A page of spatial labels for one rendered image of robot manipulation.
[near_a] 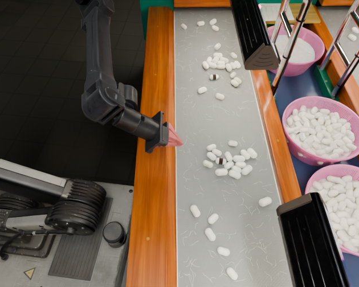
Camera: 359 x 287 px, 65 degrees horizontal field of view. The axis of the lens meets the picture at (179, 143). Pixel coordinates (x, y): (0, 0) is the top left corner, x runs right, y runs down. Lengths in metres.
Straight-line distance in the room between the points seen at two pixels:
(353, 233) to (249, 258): 0.29
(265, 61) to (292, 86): 0.57
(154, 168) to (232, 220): 0.27
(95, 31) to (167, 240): 0.58
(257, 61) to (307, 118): 0.44
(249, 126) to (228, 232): 0.37
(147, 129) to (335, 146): 0.62
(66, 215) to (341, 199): 0.76
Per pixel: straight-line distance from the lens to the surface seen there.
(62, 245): 1.13
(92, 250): 1.10
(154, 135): 0.71
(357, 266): 0.97
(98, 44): 0.79
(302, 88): 1.28
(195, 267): 0.77
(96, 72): 0.70
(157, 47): 1.24
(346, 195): 0.97
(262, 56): 0.70
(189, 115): 0.99
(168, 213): 0.79
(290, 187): 0.87
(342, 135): 1.10
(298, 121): 1.06
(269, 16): 1.45
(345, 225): 0.91
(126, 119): 0.68
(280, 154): 0.92
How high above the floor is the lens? 1.50
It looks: 55 degrees down
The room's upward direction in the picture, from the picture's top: straight up
